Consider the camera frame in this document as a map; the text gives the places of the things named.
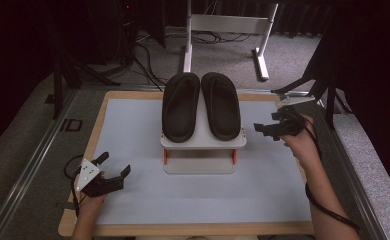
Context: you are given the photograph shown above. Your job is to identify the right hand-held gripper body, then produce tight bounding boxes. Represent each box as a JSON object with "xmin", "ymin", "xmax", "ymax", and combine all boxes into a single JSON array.
[{"xmin": 270, "ymin": 94, "xmax": 317, "ymax": 138}]

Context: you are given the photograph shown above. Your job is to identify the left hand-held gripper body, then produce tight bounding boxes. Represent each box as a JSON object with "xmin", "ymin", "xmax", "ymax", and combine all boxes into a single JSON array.
[{"xmin": 75, "ymin": 157, "xmax": 126, "ymax": 198}]

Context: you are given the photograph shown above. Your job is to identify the black slipper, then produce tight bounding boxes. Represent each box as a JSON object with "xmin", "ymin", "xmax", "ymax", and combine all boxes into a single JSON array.
[
  {"xmin": 200, "ymin": 71, "xmax": 242, "ymax": 142},
  {"xmin": 161, "ymin": 72, "xmax": 201, "ymax": 144}
]

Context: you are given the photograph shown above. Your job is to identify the white two-tier shoe rack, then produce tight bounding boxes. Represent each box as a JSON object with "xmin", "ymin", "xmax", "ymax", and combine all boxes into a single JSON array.
[{"xmin": 160, "ymin": 83, "xmax": 248, "ymax": 175}]

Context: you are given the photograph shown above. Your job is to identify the person's left hand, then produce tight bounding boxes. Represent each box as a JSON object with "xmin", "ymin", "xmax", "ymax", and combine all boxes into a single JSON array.
[{"xmin": 77, "ymin": 191, "xmax": 106, "ymax": 218}]

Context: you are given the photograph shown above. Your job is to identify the person's right hand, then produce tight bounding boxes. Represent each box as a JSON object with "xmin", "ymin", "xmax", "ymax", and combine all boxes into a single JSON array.
[{"xmin": 278, "ymin": 114, "xmax": 321, "ymax": 168}]

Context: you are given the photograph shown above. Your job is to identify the black tripod stand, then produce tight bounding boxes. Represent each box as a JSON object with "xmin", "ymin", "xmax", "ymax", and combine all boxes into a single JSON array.
[
  {"xmin": 47, "ymin": 33, "xmax": 121, "ymax": 120},
  {"xmin": 271, "ymin": 33, "xmax": 355, "ymax": 130}
]

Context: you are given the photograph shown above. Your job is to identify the light blue mat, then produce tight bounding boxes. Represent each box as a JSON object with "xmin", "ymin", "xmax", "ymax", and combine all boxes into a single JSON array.
[{"xmin": 95, "ymin": 98, "xmax": 313, "ymax": 225}]

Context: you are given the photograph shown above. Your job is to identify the wooden board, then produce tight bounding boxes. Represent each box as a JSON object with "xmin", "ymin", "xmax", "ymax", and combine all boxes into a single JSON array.
[{"xmin": 57, "ymin": 90, "xmax": 318, "ymax": 238}]

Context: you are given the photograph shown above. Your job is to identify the black equipment case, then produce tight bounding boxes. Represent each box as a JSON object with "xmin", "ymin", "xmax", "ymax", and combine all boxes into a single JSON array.
[{"xmin": 115, "ymin": 0, "xmax": 141, "ymax": 65}]

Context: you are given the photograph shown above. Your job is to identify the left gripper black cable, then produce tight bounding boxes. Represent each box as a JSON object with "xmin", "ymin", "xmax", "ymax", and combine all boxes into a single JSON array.
[{"xmin": 63, "ymin": 154, "xmax": 85, "ymax": 218}]

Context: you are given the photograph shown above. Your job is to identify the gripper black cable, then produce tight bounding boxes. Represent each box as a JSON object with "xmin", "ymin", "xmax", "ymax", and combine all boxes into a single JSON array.
[
  {"xmin": 63, "ymin": 154, "xmax": 85, "ymax": 218},
  {"xmin": 300, "ymin": 114, "xmax": 363, "ymax": 235}
]

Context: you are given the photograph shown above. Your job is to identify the metal rail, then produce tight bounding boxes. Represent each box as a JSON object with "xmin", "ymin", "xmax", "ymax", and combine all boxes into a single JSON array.
[
  {"xmin": 0, "ymin": 89, "xmax": 81, "ymax": 240},
  {"xmin": 316, "ymin": 98, "xmax": 388, "ymax": 240}
]

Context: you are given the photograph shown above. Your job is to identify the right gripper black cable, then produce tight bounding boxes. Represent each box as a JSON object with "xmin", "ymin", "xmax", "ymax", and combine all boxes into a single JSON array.
[{"xmin": 300, "ymin": 114, "xmax": 363, "ymax": 235}]

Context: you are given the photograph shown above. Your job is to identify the black floor cables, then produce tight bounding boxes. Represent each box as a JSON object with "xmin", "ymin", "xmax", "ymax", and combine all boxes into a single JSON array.
[{"xmin": 129, "ymin": 29, "xmax": 255, "ymax": 92}]

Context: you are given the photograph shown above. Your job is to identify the white desk frame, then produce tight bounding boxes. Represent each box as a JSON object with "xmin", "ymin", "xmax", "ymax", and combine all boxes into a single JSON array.
[{"xmin": 182, "ymin": 0, "xmax": 280, "ymax": 82}]

